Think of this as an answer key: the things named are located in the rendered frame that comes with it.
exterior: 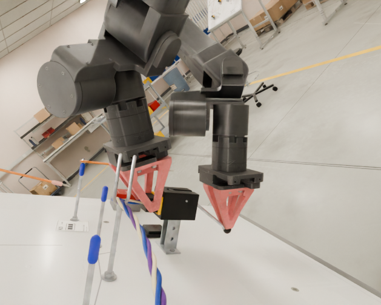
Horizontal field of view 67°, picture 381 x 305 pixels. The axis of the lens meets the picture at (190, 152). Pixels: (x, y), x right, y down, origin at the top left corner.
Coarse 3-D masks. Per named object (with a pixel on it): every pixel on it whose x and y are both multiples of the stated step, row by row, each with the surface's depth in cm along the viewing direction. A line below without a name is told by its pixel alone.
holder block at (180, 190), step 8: (168, 192) 41; (176, 192) 42; (184, 192) 42; (192, 192) 43; (168, 200) 41; (176, 200) 41; (184, 200) 42; (192, 200) 43; (168, 208) 41; (176, 208) 42; (184, 208) 42; (192, 208) 43; (160, 216) 41; (168, 216) 41; (176, 216) 42; (184, 216) 42; (192, 216) 43
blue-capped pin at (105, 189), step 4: (104, 188) 40; (104, 192) 40; (104, 196) 40; (104, 200) 40; (104, 204) 40; (100, 212) 40; (100, 216) 40; (100, 220) 40; (100, 224) 40; (100, 228) 40; (100, 232) 40
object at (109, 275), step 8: (120, 160) 32; (120, 168) 32; (128, 184) 33; (128, 192) 32; (128, 200) 33; (120, 208) 32; (120, 216) 32; (112, 240) 32; (112, 248) 32; (112, 256) 32; (112, 264) 33; (104, 272) 33; (112, 272) 33; (104, 280) 32; (112, 280) 32
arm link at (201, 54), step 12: (192, 24) 53; (180, 36) 51; (192, 36) 51; (204, 36) 51; (180, 48) 52; (192, 48) 50; (204, 48) 49; (216, 48) 49; (192, 60) 50; (204, 60) 48; (216, 60) 48; (192, 72) 53; (204, 72) 49; (216, 72) 46; (204, 84) 52; (216, 84) 47
